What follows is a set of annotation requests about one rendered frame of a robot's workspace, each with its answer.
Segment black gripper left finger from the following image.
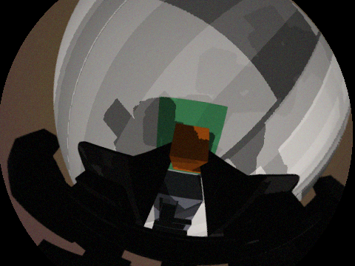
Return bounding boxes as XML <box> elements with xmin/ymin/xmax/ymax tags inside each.
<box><xmin>78</xmin><ymin>141</ymin><xmax>172</xmax><ymax>225</ymax></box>

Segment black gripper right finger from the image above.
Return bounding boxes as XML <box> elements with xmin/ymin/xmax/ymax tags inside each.
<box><xmin>200</xmin><ymin>150</ymin><xmax>301</xmax><ymax>237</ymax></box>

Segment orange bar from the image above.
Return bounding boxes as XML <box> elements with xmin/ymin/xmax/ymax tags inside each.
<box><xmin>169</xmin><ymin>123</ymin><xmax>209</xmax><ymax>174</ymax></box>

